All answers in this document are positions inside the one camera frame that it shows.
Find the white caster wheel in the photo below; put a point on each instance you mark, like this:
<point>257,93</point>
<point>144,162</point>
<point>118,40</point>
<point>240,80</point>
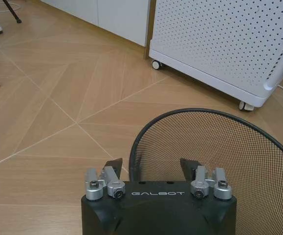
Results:
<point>245,105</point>
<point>156,65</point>

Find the wooden cabinet edge post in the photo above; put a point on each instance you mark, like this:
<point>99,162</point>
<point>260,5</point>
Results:
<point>149,29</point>

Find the black tripod leg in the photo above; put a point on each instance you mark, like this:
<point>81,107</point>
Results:
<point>12,11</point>

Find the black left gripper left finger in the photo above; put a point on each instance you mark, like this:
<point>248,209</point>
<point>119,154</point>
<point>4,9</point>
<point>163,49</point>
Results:
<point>107,176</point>

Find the white perforated rolling cabinet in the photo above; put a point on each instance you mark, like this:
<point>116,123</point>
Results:
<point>219,46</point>

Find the white wall cabinet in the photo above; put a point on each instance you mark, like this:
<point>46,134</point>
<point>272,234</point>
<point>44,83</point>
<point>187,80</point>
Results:
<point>99,17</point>

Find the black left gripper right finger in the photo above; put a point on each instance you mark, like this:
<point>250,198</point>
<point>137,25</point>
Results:
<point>204,178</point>

